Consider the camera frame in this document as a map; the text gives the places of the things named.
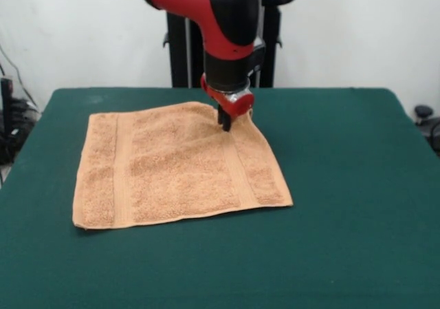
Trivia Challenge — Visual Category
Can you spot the thin wall cable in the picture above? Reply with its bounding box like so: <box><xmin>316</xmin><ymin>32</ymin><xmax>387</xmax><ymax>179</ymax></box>
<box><xmin>0</xmin><ymin>43</ymin><xmax>39</xmax><ymax>109</ymax></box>

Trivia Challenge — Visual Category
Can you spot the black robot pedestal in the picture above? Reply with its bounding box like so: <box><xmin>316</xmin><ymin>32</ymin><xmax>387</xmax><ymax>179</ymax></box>
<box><xmin>162</xmin><ymin>0</ymin><xmax>283</xmax><ymax>89</ymax></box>

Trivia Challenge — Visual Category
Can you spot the tan terry towel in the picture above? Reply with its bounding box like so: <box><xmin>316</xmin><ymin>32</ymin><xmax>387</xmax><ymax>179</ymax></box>
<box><xmin>72</xmin><ymin>100</ymin><xmax>294</xmax><ymax>231</ymax></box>

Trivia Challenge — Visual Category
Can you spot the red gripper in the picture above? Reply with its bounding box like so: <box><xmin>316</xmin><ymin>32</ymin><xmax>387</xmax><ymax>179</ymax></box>
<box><xmin>200</xmin><ymin>74</ymin><xmax>256</xmax><ymax>133</ymax></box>

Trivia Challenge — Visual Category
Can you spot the dark green table cloth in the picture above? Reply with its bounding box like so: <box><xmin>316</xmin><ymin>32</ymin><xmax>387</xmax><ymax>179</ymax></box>
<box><xmin>0</xmin><ymin>87</ymin><xmax>440</xmax><ymax>309</ymax></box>

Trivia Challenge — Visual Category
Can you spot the black upright box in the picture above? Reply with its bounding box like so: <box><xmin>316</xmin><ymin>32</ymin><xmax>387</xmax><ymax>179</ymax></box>
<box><xmin>0</xmin><ymin>77</ymin><xmax>14</xmax><ymax>136</ymax></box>

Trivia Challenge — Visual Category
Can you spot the black cable pile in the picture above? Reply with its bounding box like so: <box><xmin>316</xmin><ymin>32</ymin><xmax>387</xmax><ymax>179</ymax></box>
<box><xmin>0</xmin><ymin>97</ymin><xmax>43</xmax><ymax>165</ymax></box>

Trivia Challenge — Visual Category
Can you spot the black chair part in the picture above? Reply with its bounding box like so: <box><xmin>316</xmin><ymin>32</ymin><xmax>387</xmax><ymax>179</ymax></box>
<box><xmin>413</xmin><ymin>105</ymin><xmax>440</xmax><ymax>153</ymax></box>

